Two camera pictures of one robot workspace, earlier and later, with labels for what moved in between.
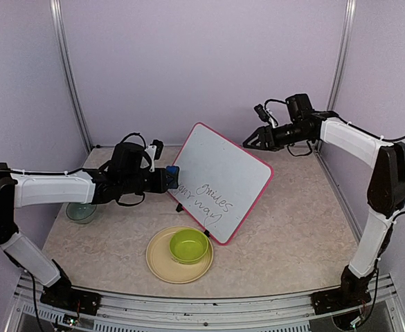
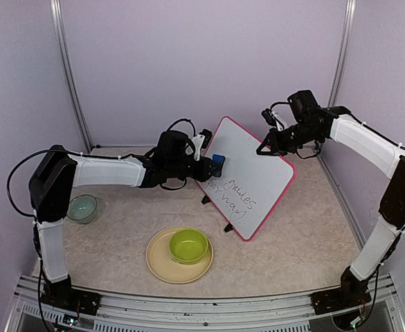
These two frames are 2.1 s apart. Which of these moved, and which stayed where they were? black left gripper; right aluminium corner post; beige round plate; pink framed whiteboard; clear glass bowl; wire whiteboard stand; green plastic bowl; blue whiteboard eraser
Moved: black left gripper; wire whiteboard stand; blue whiteboard eraser; pink framed whiteboard
Stayed: right aluminium corner post; green plastic bowl; clear glass bowl; beige round plate
